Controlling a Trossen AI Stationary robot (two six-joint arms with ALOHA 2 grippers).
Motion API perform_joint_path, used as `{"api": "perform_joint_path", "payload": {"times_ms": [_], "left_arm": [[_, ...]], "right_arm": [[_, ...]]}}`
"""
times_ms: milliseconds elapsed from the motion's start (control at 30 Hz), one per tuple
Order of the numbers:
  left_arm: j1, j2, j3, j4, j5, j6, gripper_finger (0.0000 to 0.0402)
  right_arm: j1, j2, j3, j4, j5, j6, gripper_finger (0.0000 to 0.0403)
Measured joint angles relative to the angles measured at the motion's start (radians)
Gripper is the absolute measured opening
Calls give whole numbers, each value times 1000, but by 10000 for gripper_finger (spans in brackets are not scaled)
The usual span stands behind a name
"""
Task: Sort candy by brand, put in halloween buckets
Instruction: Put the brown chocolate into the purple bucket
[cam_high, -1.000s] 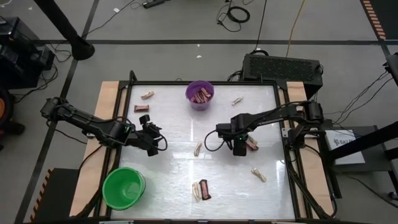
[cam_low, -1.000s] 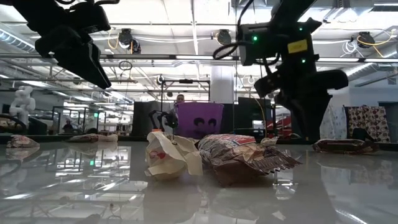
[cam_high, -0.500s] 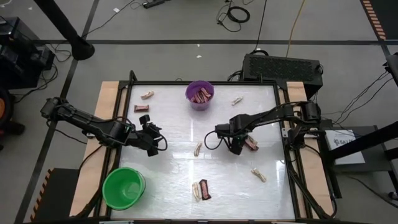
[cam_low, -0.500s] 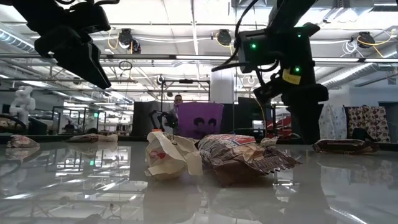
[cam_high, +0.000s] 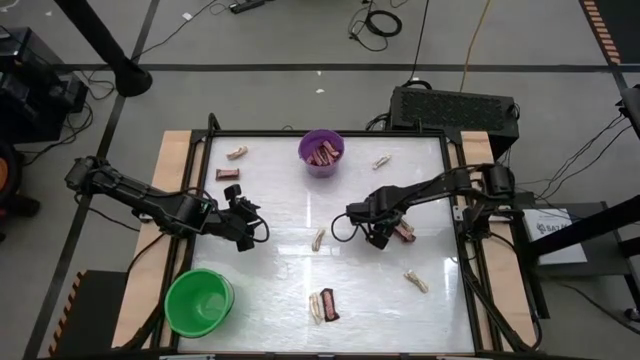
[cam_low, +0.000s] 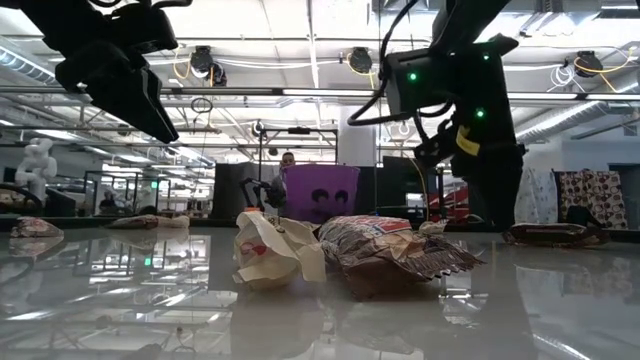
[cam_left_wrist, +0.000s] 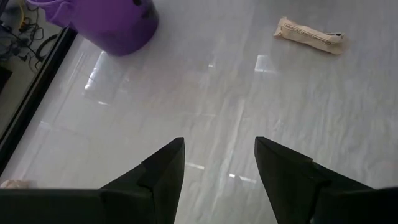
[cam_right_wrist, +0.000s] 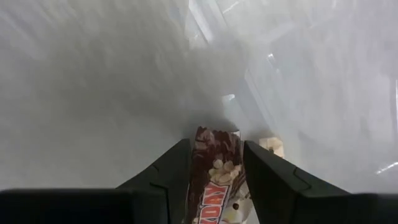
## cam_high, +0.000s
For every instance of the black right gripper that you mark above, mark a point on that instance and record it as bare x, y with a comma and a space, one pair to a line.
372, 212

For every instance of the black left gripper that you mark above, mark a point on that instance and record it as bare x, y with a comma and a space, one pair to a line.
230, 217

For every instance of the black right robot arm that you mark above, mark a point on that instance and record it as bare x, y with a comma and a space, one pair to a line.
430, 190

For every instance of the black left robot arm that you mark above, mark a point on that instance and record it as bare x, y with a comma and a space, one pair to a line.
145, 200

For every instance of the purple halloween bucket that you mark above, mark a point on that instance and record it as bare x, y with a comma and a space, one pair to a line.
320, 171

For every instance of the green plastic bucket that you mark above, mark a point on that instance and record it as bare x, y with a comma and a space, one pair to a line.
197, 302

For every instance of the wooden side board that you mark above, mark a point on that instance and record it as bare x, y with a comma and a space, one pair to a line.
480, 150
170, 155

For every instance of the black computer case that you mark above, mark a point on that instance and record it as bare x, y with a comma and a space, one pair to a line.
450, 112

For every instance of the white paper sign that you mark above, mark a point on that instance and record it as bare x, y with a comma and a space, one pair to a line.
555, 235

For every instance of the black mat with hazard stripes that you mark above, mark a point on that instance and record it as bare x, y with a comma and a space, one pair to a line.
95, 315
625, 25

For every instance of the black stand pole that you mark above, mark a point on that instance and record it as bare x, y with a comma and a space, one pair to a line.
131, 77

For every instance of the black side stand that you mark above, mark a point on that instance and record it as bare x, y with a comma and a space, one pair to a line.
600, 220

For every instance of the black power strip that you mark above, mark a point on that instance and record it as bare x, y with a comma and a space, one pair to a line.
246, 6

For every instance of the orange round object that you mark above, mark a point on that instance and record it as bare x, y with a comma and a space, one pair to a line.
2, 175

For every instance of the black equipment stack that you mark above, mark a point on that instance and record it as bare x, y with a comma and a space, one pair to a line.
30, 90

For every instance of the white metal bracket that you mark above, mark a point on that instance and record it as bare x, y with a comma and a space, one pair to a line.
457, 213

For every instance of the black table frame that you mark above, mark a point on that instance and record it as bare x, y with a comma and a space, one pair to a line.
260, 133

